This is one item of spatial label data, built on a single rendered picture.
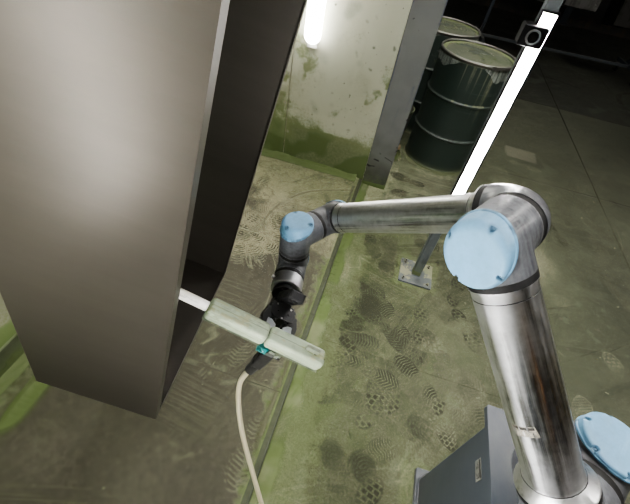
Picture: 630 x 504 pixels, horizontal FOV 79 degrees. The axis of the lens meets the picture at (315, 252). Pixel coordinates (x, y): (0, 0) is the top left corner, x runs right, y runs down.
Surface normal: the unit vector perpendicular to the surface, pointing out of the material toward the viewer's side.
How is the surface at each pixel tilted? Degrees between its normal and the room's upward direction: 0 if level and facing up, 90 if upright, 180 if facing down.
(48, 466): 0
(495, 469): 0
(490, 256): 85
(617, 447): 5
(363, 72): 90
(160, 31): 90
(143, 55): 90
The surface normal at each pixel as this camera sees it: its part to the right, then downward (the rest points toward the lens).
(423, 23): -0.27, 0.66
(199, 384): 0.15, -0.70
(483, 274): -0.77, 0.27
